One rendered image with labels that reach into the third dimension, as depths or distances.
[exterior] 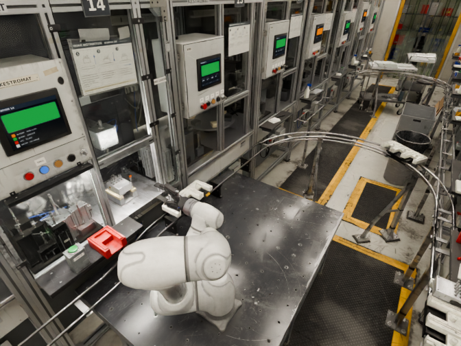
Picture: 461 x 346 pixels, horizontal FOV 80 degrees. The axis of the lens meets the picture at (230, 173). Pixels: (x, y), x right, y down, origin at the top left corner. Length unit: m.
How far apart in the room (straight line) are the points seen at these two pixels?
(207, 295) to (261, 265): 0.50
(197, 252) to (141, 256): 0.15
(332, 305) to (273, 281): 0.91
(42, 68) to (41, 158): 0.36
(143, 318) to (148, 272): 0.83
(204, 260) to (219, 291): 0.60
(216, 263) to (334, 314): 1.80
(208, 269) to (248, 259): 1.02
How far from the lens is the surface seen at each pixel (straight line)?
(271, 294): 1.66
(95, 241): 1.62
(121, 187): 1.85
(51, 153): 1.40
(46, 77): 1.33
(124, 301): 1.71
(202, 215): 1.35
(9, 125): 1.29
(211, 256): 0.77
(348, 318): 2.50
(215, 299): 1.38
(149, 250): 0.81
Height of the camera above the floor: 2.06
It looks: 34 degrees down
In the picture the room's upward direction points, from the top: 1 degrees clockwise
